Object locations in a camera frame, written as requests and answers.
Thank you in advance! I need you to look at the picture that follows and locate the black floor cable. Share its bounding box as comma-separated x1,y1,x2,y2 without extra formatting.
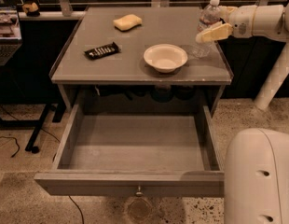
0,105,85,224

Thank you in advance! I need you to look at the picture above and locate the box with printed cover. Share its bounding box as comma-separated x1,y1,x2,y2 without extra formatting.
0,6,22,43

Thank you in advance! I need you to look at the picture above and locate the metal drawer knob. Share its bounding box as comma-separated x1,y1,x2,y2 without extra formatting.
135,186,144,197

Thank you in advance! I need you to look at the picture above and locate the small yellow object on ledge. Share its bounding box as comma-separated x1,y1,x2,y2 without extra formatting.
22,2,40,17

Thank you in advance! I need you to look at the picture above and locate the clear plastic water bottle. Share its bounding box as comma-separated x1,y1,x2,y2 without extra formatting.
193,0,220,58

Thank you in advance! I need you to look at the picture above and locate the yellow sponge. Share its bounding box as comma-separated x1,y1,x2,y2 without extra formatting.
113,14,143,32

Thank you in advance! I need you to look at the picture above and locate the open grey top drawer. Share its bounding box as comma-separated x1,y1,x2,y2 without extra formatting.
34,105,224,197

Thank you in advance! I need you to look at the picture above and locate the white paper bowl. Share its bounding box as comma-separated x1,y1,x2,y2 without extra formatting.
144,44,187,73

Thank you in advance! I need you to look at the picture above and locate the white diagonal pole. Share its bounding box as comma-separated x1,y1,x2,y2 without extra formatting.
255,43,289,110

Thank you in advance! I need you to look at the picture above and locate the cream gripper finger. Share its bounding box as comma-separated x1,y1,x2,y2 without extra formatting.
196,21,233,43
219,6,237,22

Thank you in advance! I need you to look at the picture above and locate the black snack bar wrapper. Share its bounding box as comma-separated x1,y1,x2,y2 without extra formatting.
85,42,120,60

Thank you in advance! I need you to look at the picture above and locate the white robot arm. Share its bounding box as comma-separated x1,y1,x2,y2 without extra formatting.
196,0,289,224

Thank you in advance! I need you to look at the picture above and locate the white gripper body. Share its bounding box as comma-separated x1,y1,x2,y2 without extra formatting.
228,5,257,38

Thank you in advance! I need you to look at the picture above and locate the grey cabinet with glass top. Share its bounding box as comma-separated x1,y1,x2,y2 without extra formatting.
51,7,232,111

